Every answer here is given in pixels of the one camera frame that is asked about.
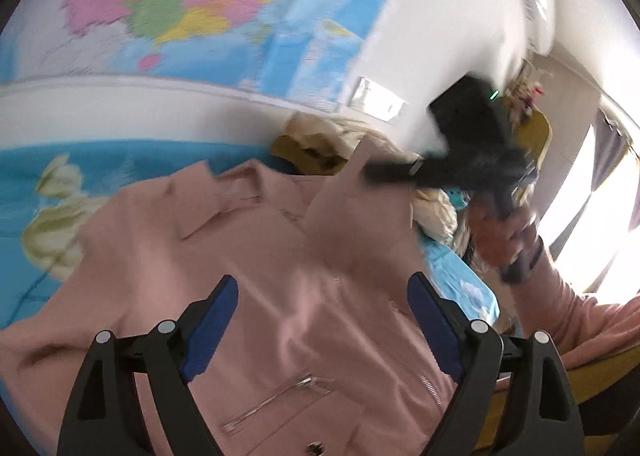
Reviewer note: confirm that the mustard garment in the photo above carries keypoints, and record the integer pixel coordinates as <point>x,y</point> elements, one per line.
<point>295,148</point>

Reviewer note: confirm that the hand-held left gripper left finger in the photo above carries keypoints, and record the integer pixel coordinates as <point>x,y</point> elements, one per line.
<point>212,328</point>

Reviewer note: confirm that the teal patterned cloth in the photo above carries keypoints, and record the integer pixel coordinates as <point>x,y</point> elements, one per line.
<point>457,197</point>

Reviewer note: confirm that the yellow chair cover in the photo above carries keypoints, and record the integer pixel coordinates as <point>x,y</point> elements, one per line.
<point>537,135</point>

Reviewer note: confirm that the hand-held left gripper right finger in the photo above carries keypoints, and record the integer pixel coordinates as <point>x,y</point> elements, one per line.
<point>432,326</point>

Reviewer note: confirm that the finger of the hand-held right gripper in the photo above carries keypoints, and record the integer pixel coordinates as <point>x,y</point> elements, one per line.
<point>390,173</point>

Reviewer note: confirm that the grey curtain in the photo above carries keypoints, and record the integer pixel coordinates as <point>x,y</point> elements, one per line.
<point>610,160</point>

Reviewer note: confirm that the colourful trinkets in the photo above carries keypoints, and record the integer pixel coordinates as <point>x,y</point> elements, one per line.
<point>525,90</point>

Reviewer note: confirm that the white air conditioner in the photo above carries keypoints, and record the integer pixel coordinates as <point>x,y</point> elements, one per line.
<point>540,15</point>

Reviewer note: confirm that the pink jacket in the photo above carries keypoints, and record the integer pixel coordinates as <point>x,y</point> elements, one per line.
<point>280,286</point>

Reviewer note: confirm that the person's right forearm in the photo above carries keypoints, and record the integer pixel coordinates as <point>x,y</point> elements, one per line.
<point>575,316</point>

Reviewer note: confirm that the colourful wall map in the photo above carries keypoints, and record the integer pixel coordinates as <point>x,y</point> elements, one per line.
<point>200,10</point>

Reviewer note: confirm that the person's right hand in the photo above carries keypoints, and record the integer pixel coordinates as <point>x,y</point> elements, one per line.
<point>492,241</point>

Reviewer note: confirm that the blue floral bed sheet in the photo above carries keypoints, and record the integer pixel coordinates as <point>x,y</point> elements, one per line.
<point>100,170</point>

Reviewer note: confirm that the beige garment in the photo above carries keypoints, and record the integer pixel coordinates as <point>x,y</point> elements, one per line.
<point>345,133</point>

